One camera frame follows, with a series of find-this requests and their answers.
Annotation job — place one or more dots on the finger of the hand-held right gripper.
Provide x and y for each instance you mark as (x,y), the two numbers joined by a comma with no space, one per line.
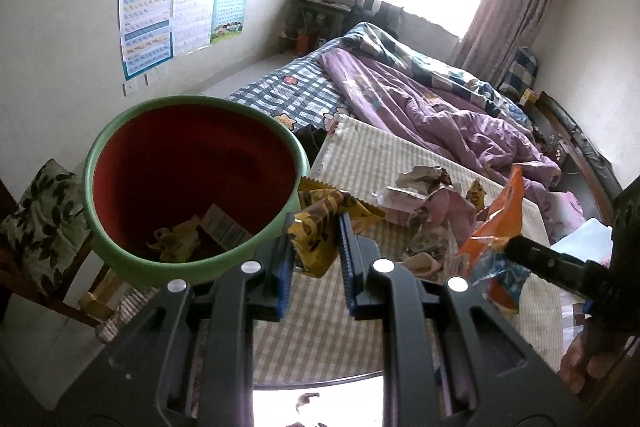
(545,258)

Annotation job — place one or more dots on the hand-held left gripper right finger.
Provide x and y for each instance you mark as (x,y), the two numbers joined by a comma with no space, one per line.
(348,272)

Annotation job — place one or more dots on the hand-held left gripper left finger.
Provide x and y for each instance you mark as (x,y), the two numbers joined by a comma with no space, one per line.
(284,272)

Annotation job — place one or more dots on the yellow snack wrapper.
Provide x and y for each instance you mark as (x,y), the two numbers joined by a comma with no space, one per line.
(315,232)

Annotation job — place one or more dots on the orange snack bag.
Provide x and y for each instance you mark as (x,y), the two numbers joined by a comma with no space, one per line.
(500,217)

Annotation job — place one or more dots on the pink wrapper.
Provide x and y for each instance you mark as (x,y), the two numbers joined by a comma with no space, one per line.
(445,209)

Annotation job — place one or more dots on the green basin with red inside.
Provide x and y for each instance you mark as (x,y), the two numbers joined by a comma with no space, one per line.
(175,167)

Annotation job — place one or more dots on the person's right hand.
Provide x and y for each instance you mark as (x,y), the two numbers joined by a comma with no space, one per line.
(575,364)

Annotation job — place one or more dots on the pale plastic container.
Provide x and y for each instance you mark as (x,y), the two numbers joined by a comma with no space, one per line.
(585,238)

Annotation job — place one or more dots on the pink cloth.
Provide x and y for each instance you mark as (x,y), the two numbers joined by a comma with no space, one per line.
(567,212)

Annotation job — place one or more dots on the white label paper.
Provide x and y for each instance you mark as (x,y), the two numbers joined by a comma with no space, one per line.
(225,227)

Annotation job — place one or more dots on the crumpled white printed wrapper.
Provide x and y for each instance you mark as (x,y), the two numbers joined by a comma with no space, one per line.
(425,252)

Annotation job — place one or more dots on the dark wooden headboard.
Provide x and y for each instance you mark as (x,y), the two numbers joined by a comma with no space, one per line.
(585,147)

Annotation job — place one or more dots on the small yellow wrapper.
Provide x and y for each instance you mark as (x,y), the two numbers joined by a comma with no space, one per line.
(477,196)

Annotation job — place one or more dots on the pale yellow crumpled wrapper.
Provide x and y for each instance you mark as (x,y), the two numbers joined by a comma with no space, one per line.
(175,242)

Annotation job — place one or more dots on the beige checked mat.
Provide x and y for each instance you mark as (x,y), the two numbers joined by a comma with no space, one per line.
(360,157)

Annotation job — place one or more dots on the crumpled white brown paper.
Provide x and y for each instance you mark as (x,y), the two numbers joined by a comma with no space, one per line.
(420,179)

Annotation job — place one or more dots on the black cloth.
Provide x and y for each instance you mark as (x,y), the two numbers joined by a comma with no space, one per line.
(311,142)

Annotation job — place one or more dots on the small yellow box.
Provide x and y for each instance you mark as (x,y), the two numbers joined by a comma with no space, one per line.
(528,97)

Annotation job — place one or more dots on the purple quilt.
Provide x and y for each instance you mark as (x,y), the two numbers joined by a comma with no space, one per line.
(425,117)

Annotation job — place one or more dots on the blue checked bedsheet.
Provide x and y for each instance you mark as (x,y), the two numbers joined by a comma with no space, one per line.
(295,92)

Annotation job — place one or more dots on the blue checked pillow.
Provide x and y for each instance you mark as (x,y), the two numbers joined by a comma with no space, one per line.
(520,72)

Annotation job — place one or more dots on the blue patchwork quilt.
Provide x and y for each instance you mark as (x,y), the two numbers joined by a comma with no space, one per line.
(440,72)

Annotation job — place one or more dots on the red container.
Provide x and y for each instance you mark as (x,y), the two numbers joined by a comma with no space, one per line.
(303,43)

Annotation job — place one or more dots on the wooden chair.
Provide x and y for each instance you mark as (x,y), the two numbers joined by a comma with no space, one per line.
(50,303)

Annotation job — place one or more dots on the leaf-print cushion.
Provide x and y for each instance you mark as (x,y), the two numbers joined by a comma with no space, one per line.
(45,222)

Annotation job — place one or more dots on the long pink curtain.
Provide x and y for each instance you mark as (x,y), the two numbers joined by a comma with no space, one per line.
(505,7)

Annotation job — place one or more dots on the dark cluttered desk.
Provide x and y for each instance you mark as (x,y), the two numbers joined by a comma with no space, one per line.
(315,14)

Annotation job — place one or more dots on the white wall socket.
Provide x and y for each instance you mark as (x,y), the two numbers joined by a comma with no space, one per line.
(131,89)

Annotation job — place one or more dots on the green chart wall poster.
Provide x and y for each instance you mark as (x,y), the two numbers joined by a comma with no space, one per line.
(230,4)

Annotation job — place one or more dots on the white chart wall poster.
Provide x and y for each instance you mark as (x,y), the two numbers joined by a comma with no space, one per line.
(192,14)

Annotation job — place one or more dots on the blue striped wall poster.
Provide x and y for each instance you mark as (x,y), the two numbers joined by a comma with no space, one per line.
(145,27)

